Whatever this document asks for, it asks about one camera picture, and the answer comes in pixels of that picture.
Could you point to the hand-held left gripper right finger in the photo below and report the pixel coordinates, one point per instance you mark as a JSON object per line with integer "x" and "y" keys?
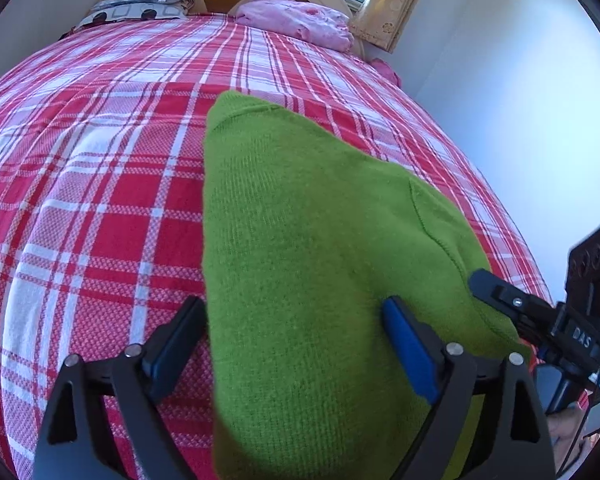
{"x": 409, "y": 350}

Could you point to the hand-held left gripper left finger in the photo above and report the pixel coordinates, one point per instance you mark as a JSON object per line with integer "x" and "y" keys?
{"x": 177, "y": 345}

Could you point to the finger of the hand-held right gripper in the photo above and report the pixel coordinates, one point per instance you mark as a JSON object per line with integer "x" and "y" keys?
{"x": 555, "y": 387}
{"x": 505, "y": 300}

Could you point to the green striped knitted sweater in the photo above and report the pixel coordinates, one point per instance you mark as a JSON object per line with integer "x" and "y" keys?
{"x": 305, "y": 240}

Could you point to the person's right hand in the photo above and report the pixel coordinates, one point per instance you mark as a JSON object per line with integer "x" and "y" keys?
{"x": 567, "y": 430}

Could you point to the red plaid bed sheet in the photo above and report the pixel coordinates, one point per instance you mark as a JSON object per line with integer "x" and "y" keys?
{"x": 90, "y": 170}

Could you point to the small pink cloth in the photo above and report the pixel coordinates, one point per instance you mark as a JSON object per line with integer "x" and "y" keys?
{"x": 385, "y": 69}

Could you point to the yellow patterned curtain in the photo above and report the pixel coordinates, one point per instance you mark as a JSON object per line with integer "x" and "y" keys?
{"x": 392, "y": 5}

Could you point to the grey patterned pillow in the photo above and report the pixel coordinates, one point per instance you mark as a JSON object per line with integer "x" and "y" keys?
{"x": 135, "y": 7}

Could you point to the pink pillow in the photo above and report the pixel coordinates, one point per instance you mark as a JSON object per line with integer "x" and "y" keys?
{"x": 300, "y": 20}

